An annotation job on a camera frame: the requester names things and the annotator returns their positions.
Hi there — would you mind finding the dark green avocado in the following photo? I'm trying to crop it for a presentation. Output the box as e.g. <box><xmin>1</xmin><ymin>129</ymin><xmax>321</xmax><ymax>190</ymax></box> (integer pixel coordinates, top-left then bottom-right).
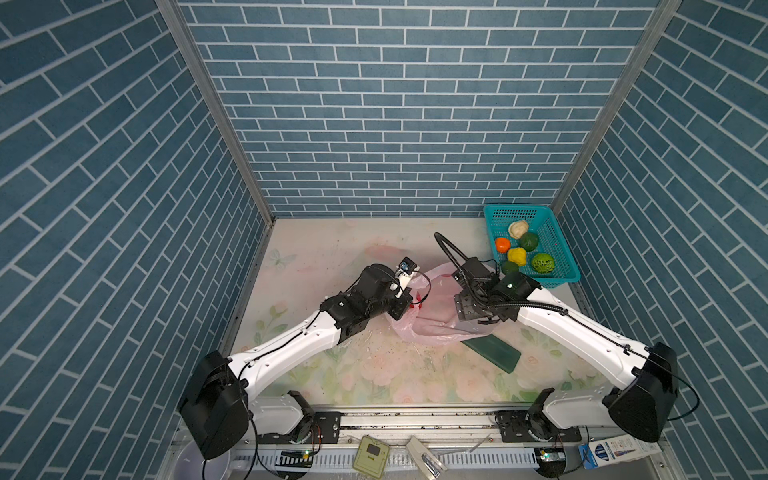
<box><xmin>501</xmin><ymin>260</ymin><xmax>520</xmax><ymax>276</ymax></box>

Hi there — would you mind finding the teal plastic basket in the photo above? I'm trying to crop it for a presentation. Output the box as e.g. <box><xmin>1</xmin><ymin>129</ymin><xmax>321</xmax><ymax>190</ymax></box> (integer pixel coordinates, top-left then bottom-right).
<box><xmin>483</xmin><ymin>204</ymin><xmax>581</xmax><ymax>288</ymax></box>

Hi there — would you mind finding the bright green lime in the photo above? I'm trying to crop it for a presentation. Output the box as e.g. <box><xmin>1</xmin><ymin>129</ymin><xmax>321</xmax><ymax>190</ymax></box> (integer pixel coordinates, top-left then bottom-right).
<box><xmin>531</xmin><ymin>252</ymin><xmax>556</xmax><ymax>274</ymax></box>

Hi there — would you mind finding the dark green rectangular block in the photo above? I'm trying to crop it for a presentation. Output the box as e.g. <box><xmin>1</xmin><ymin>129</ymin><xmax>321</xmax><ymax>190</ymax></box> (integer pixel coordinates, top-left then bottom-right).
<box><xmin>463</xmin><ymin>335</ymin><xmax>521</xmax><ymax>374</ymax></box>

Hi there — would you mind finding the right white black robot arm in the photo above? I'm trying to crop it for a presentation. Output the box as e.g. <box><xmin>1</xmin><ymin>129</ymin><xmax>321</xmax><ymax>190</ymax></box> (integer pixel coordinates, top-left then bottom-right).
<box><xmin>453</xmin><ymin>257</ymin><xmax>681</xmax><ymax>443</ymax></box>

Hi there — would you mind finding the blue white paper box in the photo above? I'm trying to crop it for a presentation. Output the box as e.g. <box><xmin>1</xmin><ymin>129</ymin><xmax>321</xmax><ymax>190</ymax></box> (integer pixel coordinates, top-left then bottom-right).
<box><xmin>579</xmin><ymin>434</ymin><xmax>661</xmax><ymax>470</ymax></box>

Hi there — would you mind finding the white round bowl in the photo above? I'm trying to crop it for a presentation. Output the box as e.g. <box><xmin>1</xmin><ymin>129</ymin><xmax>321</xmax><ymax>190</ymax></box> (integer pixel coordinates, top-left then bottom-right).
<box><xmin>171</xmin><ymin>443</ymin><xmax>232</xmax><ymax>480</ymax></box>

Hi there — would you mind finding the cream white fruit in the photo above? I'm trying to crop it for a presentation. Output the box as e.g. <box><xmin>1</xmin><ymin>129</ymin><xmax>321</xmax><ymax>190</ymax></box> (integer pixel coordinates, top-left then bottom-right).
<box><xmin>507</xmin><ymin>220</ymin><xmax>529</xmax><ymax>240</ymax></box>

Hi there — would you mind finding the green digital timer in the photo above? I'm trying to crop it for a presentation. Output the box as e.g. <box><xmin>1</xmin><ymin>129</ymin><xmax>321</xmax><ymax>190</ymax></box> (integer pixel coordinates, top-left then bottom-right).
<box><xmin>352</xmin><ymin>435</ymin><xmax>391</xmax><ymax>479</ymax></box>

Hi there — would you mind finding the aluminium mounting rail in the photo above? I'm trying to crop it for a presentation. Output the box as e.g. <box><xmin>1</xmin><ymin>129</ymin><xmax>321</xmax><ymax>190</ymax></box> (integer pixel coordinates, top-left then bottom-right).
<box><xmin>254</xmin><ymin>403</ymin><xmax>621</xmax><ymax>446</ymax></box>

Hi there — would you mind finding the white small device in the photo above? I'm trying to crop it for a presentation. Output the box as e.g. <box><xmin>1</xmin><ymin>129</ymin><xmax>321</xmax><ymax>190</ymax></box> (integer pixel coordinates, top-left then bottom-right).
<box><xmin>406</xmin><ymin>437</ymin><xmax>448</xmax><ymax>480</ymax></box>

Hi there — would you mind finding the yellow lemon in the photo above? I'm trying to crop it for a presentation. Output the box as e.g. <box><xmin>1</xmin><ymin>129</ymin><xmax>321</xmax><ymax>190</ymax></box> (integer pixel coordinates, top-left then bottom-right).
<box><xmin>507</xmin><ymin>247</ymin><xmax>528</xmax><ymax>267</ymax></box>

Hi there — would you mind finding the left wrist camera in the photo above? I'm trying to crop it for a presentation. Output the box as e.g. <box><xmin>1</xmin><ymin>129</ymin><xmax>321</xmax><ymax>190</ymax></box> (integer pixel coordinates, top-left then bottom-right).
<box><xmin>395</xmin><ymin>257</ymin><xmax>419</xmax><ymax>290</ymax></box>

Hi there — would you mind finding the dark green lime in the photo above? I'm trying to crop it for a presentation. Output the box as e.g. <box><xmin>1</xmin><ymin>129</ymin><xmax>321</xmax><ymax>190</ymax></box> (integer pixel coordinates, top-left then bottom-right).
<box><xmin>518</xmin><ymin>231</ymin><xmax>540</xmax><ymax>252</ymax></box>

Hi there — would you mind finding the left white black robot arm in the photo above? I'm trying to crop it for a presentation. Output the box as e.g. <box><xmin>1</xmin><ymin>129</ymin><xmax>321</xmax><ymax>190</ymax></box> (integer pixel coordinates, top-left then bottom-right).
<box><xmin>177</xmin><ymin>257</ymin><xmax>419</xmax><ymax>460</ymax></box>

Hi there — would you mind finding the orange tangerine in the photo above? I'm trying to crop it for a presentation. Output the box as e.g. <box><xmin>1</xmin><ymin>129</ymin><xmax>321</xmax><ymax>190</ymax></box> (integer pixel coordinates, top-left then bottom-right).
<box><xmin>494</xmin><ymin>237</ymin><xmax>511</xmax><ymax>254</ymax></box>

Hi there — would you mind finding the pink plastic bag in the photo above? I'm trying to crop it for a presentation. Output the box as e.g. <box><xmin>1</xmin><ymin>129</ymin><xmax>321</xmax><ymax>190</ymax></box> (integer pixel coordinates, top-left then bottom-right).
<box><xmin>384</xmin><ymin>262</ymin><xmax>497</xmax><ymax>346</ymax></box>

